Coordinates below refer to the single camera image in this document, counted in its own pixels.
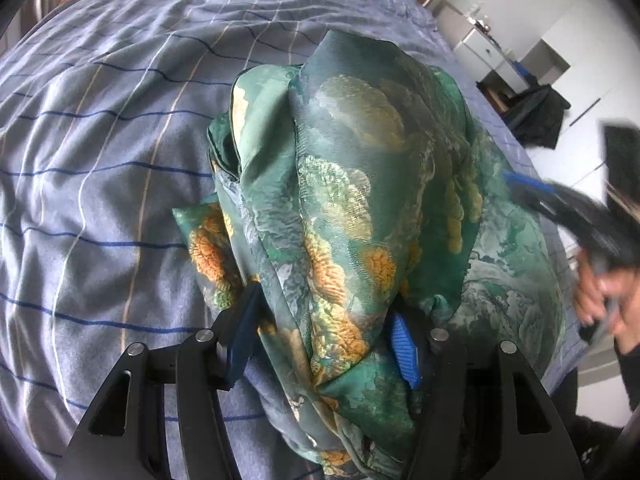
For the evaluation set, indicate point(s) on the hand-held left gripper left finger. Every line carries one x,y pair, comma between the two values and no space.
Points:
240,330

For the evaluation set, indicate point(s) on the white wardrobe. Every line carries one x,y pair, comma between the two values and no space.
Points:
600,35

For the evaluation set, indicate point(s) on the small blue item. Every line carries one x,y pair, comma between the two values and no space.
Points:
523,72

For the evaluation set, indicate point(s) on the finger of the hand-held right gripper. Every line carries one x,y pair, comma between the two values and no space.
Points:
535,191

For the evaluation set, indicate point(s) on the person's right hand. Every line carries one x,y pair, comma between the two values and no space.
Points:
595,295

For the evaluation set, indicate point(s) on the wooden chair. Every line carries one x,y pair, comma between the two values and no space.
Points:
500,96

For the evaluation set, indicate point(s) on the green printed jacket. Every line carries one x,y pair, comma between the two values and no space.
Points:
350,160

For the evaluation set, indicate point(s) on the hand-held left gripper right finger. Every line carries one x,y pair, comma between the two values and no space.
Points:
402,350

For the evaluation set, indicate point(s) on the white desk with drawer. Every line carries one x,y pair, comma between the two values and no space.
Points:
482,50

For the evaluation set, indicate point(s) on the chair with black jacket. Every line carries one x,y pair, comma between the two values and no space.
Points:
540,115

